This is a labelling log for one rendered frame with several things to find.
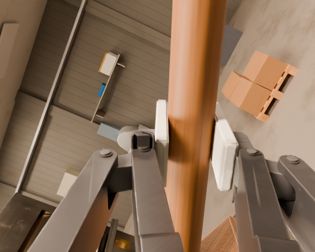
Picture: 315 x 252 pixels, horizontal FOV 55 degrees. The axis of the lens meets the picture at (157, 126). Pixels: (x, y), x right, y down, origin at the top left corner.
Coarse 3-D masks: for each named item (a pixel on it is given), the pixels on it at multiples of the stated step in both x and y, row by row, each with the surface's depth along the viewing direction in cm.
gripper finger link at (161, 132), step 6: (156, 102) 22; (162, 102) 21; (156, 108) 20; (162, 108) 20; (156, 114) 19; (162, 114) 19; (156, 120) 18; (162, 120) 18; (156, 126) 18; (162, 126) 17; (156, 132) 17; (162, 132) 17; (156, 138) 16; (162, 138) 16; (156, 144) 16; (162, 144) 16; (156, 150) 16; (162, 150) 16; (156, 156) 16; (162, 156) 16; (162, 162) 16; (162, 168) 16; (162, 174) 16; (162, 180) 17
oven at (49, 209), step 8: (16, 192) 208; (24, 200) 205; (32, 200) 208; (40, 208) 205; (48, 208) 208; (104, 232) 211; (120, 232) 218; (104, 240) 204; (120, 240) 213; (128, 240) 214; (104, 248) 210; (120, 248) 216; (128, 248) 216
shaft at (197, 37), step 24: (192, 0) 15; (216, 0) 16; (192, 24) 16; (216, 24) 16; (192, 48) 16; (216, 48) 17; (192, 72) 17; (216, 72) 17; (168, 96) 19; (192, 96) 17; (216, 96) 18; (168, 120) 19; (192, 120) 18; (168, 144) 19; (192, 144) 18; (168, 168) 20; (192, 168) 19; (168, 192) 21; (192, 192) 20; (192, 216) 21; (192, 240) 22
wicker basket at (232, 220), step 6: (228, 216) 203; (222, 222) 206; (228, 222) 206; (234, 222) 200; (216, 228) 208; (222, 228) 208; (228, 228) 208; (234, 228) 192; (210, 234) 209; (228, 234) 210; (234, 234) 187; (204, 240) 211; (216, 240) 211; (228, 240) 211; (234, 240) 211; (204, 246) 213; (210, 246) 214; (216, 246) 213; (222, 246) 214; (228, 246) 213; (234, 246) 209
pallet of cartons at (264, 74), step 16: (256, 64) 363; (272, 64) 344; (288, 64) 343; (240, 80) 392; (256, 80) 351; (272, 80) 351; (240, 96) 369; (256, 96) 356; (272, 96) 354; (256, 112) 362
